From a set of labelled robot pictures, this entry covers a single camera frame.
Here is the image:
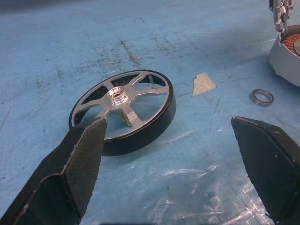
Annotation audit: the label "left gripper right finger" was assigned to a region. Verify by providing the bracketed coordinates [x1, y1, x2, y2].
[231, 116, 300, 225]

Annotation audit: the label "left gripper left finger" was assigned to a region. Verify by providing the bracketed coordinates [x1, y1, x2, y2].
[0, 116, 107, 225]

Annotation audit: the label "small steel bearing ring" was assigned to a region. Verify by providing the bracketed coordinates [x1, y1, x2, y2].
[249, 89, 274, 106]

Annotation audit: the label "black wheel rotor cap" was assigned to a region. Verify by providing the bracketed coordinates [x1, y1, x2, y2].
[68, 69, 177, 157]

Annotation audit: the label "grey motor stator copper windings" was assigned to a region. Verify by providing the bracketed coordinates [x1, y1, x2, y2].
[269, 24, 300, 88]

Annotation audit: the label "grey finned motor cover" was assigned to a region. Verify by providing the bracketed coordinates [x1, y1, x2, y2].
[269, 0, 296, 33]

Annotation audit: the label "blue table mat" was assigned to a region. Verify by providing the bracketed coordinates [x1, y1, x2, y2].
[0, 0, 300, 225]

